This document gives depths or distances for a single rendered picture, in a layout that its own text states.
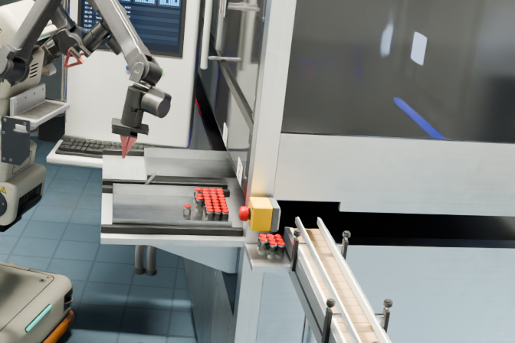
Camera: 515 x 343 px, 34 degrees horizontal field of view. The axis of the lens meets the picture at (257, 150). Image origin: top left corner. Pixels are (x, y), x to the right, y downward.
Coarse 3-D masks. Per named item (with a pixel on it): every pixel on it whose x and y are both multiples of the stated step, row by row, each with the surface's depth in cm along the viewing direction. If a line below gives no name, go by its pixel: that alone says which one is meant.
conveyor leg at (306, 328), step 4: (304, 316) 223; (304, 320) 223; (304, 324) 223; (308, 324) 221; (304, 328) 223; (308, 328) 222; (304, 332) 223; (308, 332) 222; (312, 332) 222; (304, 336) 223; (308, 336) 222; (312, 336) 222; (304, 340) 223; (308, 340) 223; (312, 340) 222
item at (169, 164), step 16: (144, 160) 284; (160, 160) 288; (176, 160) 290; (192, 160) 292; (208, 160) 293; (224, 160) 295; (160, 176) 266; (176, 176) 267; (192, 176) 268; (208, 176) 279; (224, 176) 280
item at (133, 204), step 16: (128, 192) 257; (144, 192) 258; (160, 192) 259; (176, 192) 260; (192, 192) 261; (112, 208) 243; (128, 208) 247; (144, 208) 249; (160, 208) 250; (176, 208) 251; (192, 208) 252; (128, 224) 233; (144, 224) 234; (160, 224) 235; (176, 224) 236; (192, 224) 236; (208, 224) 237; (224, 224) 238
